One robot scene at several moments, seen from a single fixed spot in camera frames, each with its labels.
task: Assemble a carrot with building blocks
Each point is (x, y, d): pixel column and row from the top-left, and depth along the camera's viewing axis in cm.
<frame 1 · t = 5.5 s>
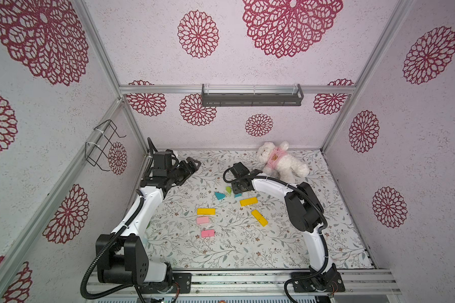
left hand: (196, 168, 83), fingers open
right hand: (236, 184, 100), fingers open
white teddy bear pink shirt: (278, 164, 108), point 6 cm above the table
yellow block left: (206, 211, 95), on the table
yellow block middle: (249, 201, 99), on the table
yellow block right: (260, 218, 93), on the table
light pink block: (202, 219, 92), on the table
hot pink block: (208, 233, 88), on the table
teal triangle block: (220, 196, 102), on the table
teal block right: (237, 195, 100), point 2 cm above the table

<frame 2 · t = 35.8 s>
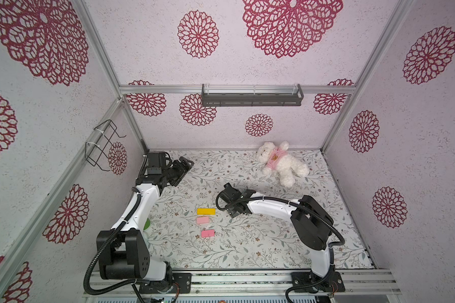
left hand: (190, 168, 85), fingers open
right hand: (235, 203, 93), fingers open
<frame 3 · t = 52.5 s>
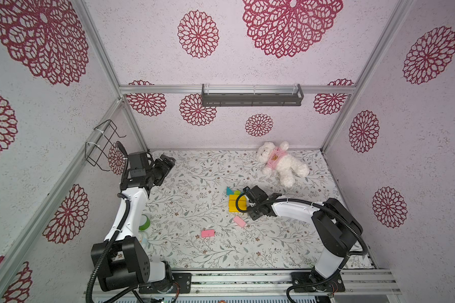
left hand: (172, 165, 83), fingers open
right hand: (252, 207, 94), fingers open
yellow block left: (234, 209, 80), point 16 cm above the table
light pink block: (239, 221, 92), on the table
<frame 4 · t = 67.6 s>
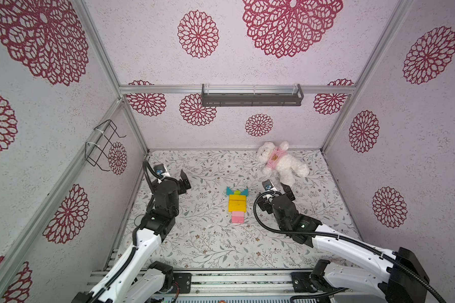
left hand: (173, 175, 77), fingers open
right hand: (271, 187, 78), fingers open
light pink block: (237, 215, 94), on the table
hot pink block: (237, 219, 92), on the table
